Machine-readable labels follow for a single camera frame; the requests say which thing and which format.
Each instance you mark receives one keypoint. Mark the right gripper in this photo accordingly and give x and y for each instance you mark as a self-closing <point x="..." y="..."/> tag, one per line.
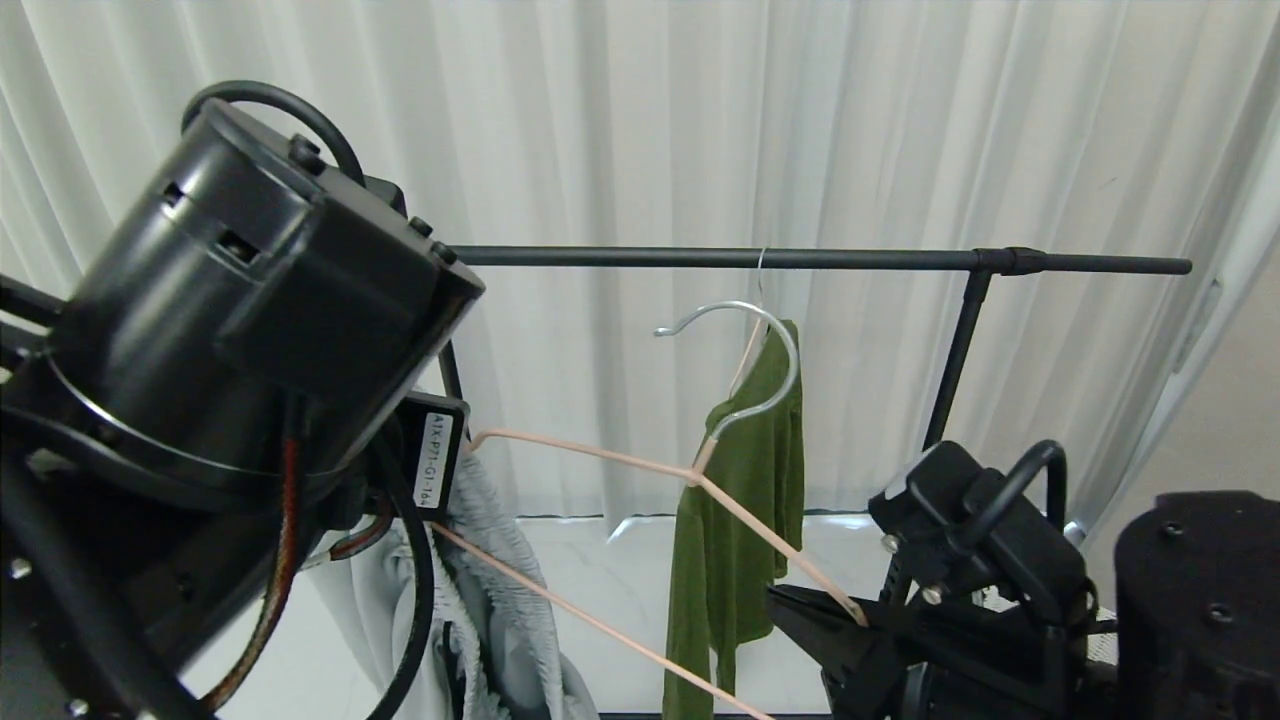
<point x="960" y="670"/>

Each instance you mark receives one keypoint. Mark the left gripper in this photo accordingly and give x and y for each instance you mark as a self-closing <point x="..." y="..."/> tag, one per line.
<point x="435" y="460"/>

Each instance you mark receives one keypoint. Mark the pale grey shorts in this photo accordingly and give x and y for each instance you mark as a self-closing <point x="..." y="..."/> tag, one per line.
<point x="500" y="580"/>

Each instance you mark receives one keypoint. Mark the pink clothes hanger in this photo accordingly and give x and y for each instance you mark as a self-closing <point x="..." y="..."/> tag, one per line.
<point x="740" y="510"/>
<point x="745" y="355"/>

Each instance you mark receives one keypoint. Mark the green long-sleeved shirt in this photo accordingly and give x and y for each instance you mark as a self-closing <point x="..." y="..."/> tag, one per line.
<point x="740" y="480"/>

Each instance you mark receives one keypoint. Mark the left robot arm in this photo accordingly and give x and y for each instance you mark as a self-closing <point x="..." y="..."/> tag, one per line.
<point x="180" y="330"/>

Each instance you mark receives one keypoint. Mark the black clothes rack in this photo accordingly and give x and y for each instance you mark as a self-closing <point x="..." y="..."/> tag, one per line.
<point x="800" y="258"/>

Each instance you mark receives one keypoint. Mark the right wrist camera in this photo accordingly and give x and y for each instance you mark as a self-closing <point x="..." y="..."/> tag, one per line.
<point x="960" y="510"/>

